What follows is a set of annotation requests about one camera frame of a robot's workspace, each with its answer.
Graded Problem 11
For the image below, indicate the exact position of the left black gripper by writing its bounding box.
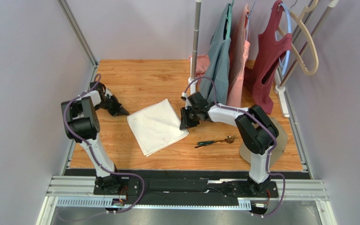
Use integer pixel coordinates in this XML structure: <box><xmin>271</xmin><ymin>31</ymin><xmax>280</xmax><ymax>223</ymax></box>
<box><xmin>95</xmin><ymin>95</ymin><xmax>129</xmax><ymax>117</ymax></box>

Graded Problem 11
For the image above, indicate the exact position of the white cloth napkin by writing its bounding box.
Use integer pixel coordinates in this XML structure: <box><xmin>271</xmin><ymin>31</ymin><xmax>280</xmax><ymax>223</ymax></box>
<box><xmin>127</xmin><ymin>99</ymin><xmax>189</xmax><ymax>157</ymax></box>

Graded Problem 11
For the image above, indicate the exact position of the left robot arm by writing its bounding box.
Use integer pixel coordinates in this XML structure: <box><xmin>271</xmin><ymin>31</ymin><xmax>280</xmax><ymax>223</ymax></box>
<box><xmin>60</xmin><ymin>82</ymin><xmax>130</xmax><ymax>195</ymax></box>

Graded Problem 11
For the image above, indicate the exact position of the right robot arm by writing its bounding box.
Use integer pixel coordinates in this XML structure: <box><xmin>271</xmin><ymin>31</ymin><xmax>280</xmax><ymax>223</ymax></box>
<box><xmin>180</xmin><ymin>91</ymin><xmax>279</xmax><ymax>195</ymax></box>

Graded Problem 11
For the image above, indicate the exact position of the pink cloth on table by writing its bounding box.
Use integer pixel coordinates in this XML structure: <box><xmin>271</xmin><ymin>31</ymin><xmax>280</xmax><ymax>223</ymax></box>
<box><xmin>195</xmin><ymin>54</ymin><xmax>210</xmax><ymax>77</ymax></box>

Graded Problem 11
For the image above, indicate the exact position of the grey-blue hanging shirt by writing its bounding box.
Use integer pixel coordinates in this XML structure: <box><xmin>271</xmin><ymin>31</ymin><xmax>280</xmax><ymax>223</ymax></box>
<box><xmin>199</xmin><ymin>3</ymin><xmax>231</xmax><ymax>104</ymax></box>

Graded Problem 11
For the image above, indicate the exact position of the salmon pink hanging shirt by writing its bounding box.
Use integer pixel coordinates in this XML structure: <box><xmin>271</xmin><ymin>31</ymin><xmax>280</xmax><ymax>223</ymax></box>
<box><xmin>226</xmin><ymin>4</ymin><xmax>250</xmax><ymax>107</ymax></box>

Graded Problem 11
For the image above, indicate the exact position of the tan baseball cap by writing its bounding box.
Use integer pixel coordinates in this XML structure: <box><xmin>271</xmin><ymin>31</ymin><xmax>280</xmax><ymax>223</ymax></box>
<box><xmin>239</xmin><ymin>117</ymin><xmax>288</xmax><ymax>168</ymax></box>

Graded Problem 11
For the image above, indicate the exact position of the metal clothes rack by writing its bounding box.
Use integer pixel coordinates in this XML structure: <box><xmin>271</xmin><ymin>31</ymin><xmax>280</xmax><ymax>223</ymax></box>
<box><xmin>188</xmin><ymin>0</ymin><xmax>338</xmax><ymax>118</ymax></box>

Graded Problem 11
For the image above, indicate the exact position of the dark red tank top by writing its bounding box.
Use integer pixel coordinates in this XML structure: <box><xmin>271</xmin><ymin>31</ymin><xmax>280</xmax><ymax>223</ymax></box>
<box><xmin>243</xmin><ymin>0</ymin><xmax>292</xmax><ymax>114</ymax></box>

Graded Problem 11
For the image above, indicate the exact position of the teal hanger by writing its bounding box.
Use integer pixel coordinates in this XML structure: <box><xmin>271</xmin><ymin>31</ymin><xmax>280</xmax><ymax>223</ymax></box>
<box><xmin>224</xmin><ymin>0</ymin><xmax>235</xmax><ymax>40</ymax></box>

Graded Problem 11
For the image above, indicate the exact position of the light blue hanger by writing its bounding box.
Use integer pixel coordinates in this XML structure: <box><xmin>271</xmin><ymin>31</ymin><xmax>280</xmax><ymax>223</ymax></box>
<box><xmin>275</xmin><ymin>2</ymin><xmax>293</xmax><ymax>76</ymax></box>

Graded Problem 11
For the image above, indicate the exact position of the beige wooden hanger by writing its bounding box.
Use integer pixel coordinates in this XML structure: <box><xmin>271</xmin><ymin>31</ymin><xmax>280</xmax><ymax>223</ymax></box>
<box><xmin>289</xmin><ymin>0</ymin><xmax>319</xmax><ymax>75</ymax></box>

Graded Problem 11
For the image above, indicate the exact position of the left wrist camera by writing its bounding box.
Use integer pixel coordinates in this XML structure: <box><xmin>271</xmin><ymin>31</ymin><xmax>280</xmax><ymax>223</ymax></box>
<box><xmin>105</xmin><ymin>88</ymin><xmax>113</xmax><ymax>98</ymax></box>

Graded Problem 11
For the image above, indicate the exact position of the gold utensil dark handle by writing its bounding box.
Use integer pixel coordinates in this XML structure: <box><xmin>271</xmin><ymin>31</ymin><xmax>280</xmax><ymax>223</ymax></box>
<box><xmin>195</xmin><ymin>140</ymin><xmax>225</xmax><ymax>149</ymax></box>

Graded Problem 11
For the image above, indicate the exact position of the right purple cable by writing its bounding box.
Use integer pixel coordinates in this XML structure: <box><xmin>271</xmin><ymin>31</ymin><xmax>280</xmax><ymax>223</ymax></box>
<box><xmin>183</xmin><ymin>76</ymin><xmax>286</xmax><ymax>218</ymax></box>

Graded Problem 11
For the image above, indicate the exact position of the gold fork green handle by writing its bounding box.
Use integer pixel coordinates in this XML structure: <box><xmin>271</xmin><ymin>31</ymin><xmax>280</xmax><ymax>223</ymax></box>
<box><xmin>195</xmin><ymin>135</ymin><xmax>237</xmax><ymax>149</ymax></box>

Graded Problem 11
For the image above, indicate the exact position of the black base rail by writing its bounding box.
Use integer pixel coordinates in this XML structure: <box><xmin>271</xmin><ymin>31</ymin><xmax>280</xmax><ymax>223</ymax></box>
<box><xmin>64</xmin><ymin>169</ymin><xmax>312</xmax><ymax>209</ymax></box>

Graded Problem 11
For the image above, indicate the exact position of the aluminium frame post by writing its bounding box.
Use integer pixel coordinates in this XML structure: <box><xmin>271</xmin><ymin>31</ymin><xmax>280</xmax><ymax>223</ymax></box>
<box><xmin>57</xmin><ymin>0</ymin><xmax>98</xmax><ymax>68</ymax></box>

